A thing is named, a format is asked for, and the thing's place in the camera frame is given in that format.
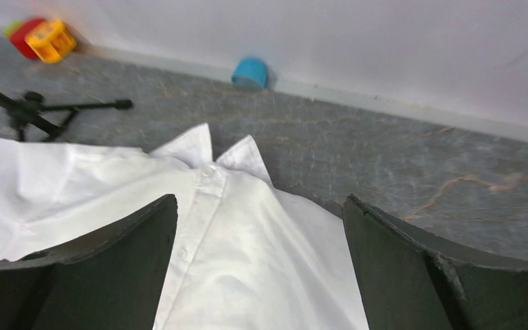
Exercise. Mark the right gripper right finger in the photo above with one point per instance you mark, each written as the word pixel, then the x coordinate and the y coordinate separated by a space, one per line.
pixel 410 278

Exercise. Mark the green toy block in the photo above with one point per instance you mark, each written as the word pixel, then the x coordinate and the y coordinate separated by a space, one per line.
pixel 11 28

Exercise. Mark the black tripod stand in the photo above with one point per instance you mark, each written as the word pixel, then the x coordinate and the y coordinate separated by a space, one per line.
pixel 27 111

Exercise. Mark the orange toy block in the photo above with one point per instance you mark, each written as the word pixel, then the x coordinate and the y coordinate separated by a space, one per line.
pixel 51 41

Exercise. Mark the white button shirt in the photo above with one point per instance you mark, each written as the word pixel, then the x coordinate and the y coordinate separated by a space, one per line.
pixel 246 255

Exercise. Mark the red toy block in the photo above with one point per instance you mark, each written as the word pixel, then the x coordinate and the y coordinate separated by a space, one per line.
pixel 18 38

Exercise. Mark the blue cylinder toy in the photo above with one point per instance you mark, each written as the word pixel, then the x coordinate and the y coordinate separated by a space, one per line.
pixel 250 72

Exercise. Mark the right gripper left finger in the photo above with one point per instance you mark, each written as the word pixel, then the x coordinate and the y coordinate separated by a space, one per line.
pixel 110 278

